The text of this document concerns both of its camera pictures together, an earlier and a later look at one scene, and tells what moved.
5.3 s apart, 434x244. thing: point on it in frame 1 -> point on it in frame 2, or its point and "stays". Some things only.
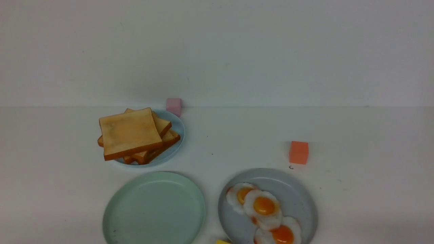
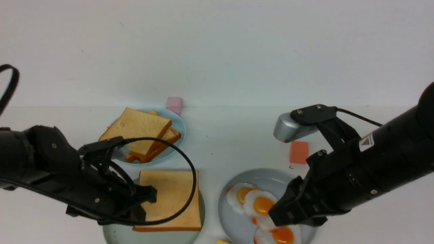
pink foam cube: x=174 y=105 stays
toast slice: x=129 y=133 -> x=174 y=189
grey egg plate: x=295 y=199 stays
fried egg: x=263 y=208 stays
